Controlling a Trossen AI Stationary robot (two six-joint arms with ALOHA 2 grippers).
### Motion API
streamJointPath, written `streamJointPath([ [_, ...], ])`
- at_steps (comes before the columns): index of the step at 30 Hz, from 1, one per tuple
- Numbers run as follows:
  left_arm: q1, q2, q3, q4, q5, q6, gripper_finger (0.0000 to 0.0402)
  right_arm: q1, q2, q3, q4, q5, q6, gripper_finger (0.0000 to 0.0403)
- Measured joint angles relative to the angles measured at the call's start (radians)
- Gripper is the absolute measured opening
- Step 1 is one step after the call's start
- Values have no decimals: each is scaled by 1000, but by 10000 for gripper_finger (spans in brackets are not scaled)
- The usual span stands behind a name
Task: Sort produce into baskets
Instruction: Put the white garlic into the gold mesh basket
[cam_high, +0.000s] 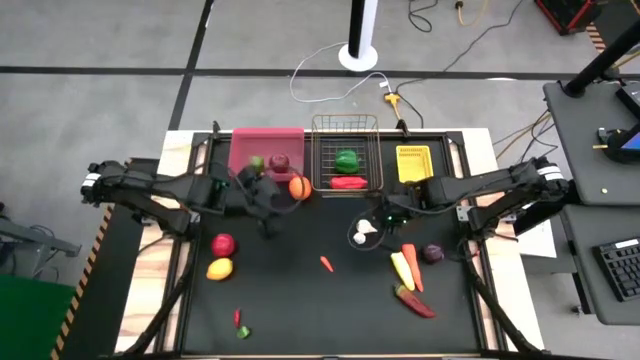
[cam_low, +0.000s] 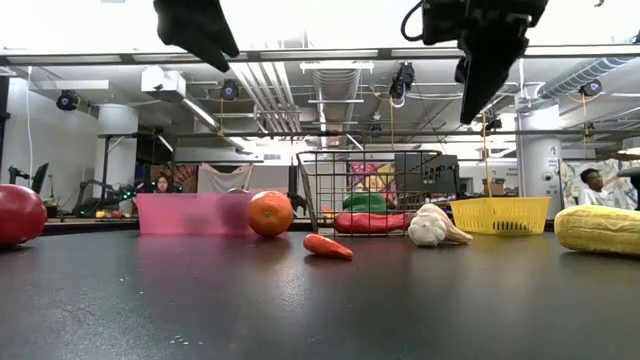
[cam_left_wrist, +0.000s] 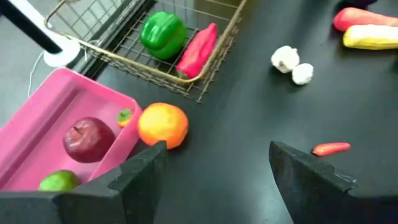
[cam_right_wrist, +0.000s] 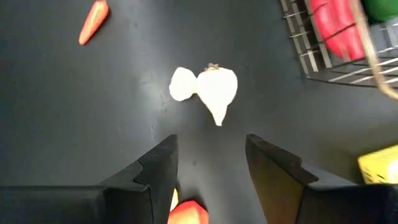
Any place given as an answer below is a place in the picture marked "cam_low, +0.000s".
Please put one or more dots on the colourful poster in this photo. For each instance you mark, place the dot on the colourful poster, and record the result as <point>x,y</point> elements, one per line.
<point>372,172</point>

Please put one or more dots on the black tall table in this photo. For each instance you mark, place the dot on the black tall table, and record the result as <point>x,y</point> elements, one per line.
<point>105,165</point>

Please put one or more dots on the large red chili pepper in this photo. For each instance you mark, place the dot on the large red chili pepper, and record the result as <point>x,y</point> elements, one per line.
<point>372,222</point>

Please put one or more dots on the large white garlic bulb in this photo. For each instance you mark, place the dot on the large white garlic bulb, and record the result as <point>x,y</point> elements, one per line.
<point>456,231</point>

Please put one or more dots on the orange fruit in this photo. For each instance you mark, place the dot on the orange fruit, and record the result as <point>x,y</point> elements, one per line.
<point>270,214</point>

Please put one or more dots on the person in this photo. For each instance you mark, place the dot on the person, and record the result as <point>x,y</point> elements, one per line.
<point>597,192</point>
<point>162,184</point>

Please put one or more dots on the black overhead crossbar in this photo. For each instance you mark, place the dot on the black overhead crossbar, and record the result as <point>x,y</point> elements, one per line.
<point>253,55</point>

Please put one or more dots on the black shelf rack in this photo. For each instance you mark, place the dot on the black shelf rack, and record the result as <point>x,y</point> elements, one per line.
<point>425,172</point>

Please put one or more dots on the yellow plastic basket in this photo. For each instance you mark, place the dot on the yellow plastic basket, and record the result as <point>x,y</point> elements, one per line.
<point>500,216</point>

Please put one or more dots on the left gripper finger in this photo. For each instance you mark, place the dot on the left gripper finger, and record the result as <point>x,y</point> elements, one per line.
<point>210,35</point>
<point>215,59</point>

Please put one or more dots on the mandala tapestry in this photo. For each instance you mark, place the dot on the mandala tapestry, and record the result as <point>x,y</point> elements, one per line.
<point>175,175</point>

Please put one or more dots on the white ceiling light fixture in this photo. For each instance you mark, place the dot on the white ceiling light fixture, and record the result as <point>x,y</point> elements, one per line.
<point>336,65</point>

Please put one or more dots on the white cylinder tank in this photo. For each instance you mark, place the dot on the white cylinder tank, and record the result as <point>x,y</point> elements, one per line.
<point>540,170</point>

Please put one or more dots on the silver spiral duct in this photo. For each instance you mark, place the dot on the silver spiral duct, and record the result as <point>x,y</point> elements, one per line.
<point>580,75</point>

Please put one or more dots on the yellow corn cob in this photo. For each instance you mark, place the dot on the yellow corn cob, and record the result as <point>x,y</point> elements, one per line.
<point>597,230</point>

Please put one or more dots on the white vent box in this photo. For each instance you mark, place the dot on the white vent box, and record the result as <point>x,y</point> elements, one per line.
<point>162,82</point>

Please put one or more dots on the green bell pepper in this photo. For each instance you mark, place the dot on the green bell pepper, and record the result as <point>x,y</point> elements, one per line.
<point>365,202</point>

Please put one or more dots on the pink plastic basket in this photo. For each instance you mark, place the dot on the pink plastic basket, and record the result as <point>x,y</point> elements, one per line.
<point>190,215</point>

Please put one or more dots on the white column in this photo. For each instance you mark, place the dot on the white column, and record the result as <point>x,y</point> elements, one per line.
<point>117,150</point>

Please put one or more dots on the leaf print tapestry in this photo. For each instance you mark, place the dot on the leaf print tapestry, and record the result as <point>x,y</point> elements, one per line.
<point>567,180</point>

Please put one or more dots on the white cloth banner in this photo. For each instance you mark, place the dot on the white cloth banner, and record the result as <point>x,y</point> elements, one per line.
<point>222,179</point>

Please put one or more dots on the silver ceiling duct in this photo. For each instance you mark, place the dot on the silver ceiling duct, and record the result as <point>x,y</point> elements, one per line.
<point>336,100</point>

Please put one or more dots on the black computer monitor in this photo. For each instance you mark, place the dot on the black computer monitor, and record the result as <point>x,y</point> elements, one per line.
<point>40,177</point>

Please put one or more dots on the black hanging camera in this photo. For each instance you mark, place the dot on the black hanging camera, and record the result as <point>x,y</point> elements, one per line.
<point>67,100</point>
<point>402,80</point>
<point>590,88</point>
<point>230,90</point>

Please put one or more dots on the small orange chili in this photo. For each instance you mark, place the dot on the small orange chili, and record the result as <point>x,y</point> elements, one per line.
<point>327,247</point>

